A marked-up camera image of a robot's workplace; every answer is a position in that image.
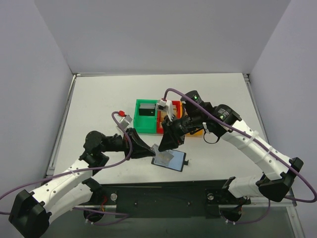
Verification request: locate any white VIP credit card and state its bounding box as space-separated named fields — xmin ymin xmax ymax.
xmin=152 ymin=144 xmax=174 ymax=167

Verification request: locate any black leather card holder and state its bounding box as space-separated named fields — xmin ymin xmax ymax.
xmin=151 ymin=150 xmax=189 ymax=172

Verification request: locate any blue credit card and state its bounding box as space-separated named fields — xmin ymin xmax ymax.
xmin=169 ymin=151 xmax=185 ymax=171

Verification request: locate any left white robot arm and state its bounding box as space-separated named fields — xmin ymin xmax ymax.
xmin=8 ymin=128 xmax=155 ymax=238

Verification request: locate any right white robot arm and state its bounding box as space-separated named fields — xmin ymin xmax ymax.
xmin=158 ymin=90 xmax=304 ymax=202

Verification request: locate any black card stack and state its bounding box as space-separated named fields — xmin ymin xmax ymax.
xmin=138 ymin=103 xmax=156 ymax=116

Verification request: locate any orange plastic bin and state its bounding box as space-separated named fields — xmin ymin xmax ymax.
xmin=180 ymin=102 xmax=203 ymax=137

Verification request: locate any green plastic bin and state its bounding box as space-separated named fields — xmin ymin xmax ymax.
xmin=133 ymin=99 xmax=157 ymax=134

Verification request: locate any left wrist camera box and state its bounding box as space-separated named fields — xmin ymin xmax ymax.
xmin=116 ymin=111 xmax=133 ymax=132

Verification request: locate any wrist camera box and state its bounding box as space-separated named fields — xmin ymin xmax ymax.
xmin=156 ymin=99 xmax=174 ymax=121
xmin=116 ymin=111 xmax=133 ymax=132

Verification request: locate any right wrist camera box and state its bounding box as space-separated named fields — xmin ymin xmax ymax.
xmin=156 ymin=99 xmax=174 ymax=121

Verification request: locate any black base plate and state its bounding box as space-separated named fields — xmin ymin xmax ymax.
xmin=84 ymin=180 xmax=251 ymax=219

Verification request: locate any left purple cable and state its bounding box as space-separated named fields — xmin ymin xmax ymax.
xmin=0 ymin=111 xmax=132 ymax=226

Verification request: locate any aluminium frame rail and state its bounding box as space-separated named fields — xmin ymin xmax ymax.
xmin=46 ymin=73 xmax=105 ymax=177

